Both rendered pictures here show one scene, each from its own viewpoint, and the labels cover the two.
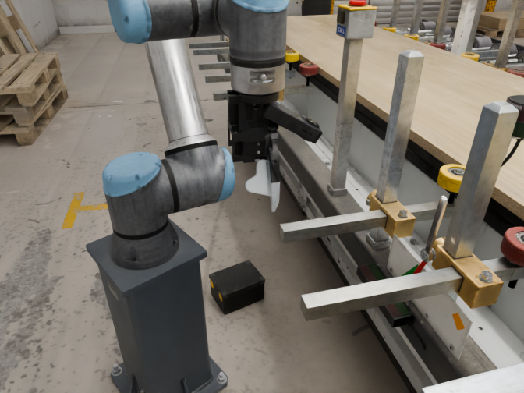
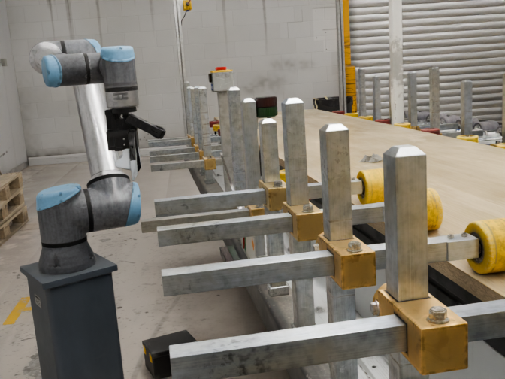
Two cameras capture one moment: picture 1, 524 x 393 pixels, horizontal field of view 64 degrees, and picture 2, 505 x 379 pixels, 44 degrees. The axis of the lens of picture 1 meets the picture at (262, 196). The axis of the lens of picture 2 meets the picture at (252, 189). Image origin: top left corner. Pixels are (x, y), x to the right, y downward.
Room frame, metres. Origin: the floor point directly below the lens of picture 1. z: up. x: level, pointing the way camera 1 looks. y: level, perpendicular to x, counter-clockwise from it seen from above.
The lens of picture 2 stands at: (-1.04, -0.49, 1.23)
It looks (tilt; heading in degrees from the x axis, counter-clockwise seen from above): 11 degrees down; 5
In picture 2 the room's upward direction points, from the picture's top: 4 degrees counter-clockwise
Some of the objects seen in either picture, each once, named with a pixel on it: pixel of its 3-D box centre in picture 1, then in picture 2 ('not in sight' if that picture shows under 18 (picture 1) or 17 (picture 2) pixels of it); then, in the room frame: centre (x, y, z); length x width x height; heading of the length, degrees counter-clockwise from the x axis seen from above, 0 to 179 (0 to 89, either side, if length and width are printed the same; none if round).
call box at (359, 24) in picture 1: (355, 23); (222, 81); (1.09, -0.23, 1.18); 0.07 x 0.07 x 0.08; 14
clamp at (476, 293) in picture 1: (462, 269); (258, 212); (0.57, -0.36, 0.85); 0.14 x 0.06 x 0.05; 14
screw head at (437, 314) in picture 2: not in sight; (437, 313); (-0.45, -0.62, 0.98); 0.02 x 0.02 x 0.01
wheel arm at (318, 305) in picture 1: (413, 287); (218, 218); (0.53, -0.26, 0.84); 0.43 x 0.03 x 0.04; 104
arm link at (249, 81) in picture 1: (258, 76); (122, 99); (0.68, 0.01, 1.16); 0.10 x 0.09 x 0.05; 10
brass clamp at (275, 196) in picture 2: not in sight; (273, 192); (0.33, -0.42, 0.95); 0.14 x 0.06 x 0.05; 14
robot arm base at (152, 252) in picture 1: (143, 233); (65, 251); (0.94, 0.33, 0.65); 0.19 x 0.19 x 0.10
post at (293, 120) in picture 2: not in sight; (298, 224); (0.11, -0.48, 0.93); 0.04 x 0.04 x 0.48; 14
